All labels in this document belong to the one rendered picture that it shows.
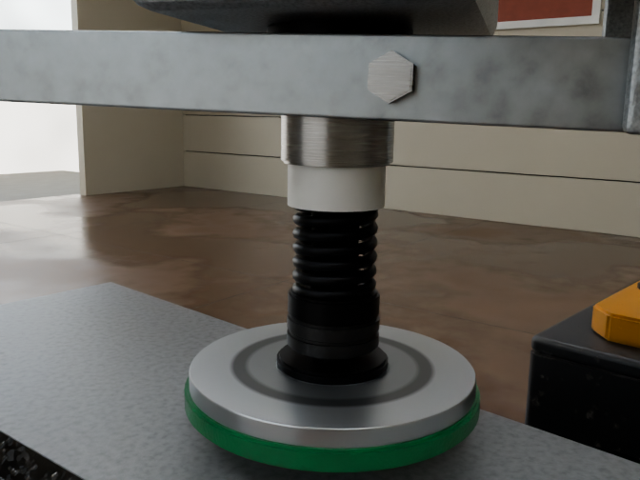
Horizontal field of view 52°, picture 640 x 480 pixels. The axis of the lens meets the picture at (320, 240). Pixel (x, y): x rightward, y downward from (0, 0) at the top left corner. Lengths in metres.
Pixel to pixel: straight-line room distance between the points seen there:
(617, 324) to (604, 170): 5.65
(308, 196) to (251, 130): 8.24
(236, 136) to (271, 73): 8.45
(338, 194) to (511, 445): 0.23
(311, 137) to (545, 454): 0.29
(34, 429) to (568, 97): 0.45
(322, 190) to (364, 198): 0.03
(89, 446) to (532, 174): 6.48
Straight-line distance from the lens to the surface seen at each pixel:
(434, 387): 0.48
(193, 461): 0.50
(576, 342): 1.00
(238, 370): 0.50
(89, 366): 0.68
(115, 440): 0.54
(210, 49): 0.44
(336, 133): 0.43
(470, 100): 0.40
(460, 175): 7.09
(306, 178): 0.45
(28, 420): 0.59
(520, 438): 0.55
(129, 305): 0.88
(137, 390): 0.62
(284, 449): 0.42
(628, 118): 0.38
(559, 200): 6.75
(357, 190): 0.45
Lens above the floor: 1.05
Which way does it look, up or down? 11 degrees down
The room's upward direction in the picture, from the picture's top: 1 degrees clockwise
